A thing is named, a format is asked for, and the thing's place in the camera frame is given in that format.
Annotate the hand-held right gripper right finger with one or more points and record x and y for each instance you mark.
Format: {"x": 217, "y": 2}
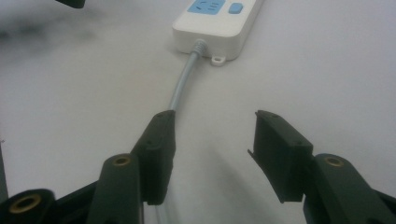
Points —
{"x": 280, "y": 155}

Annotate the white power strip blue sockets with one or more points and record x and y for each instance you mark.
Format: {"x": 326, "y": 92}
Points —
{"x": 218, "y": 28}

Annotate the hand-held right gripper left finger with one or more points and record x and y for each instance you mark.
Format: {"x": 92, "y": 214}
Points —
{"x": 155, "y": 155}

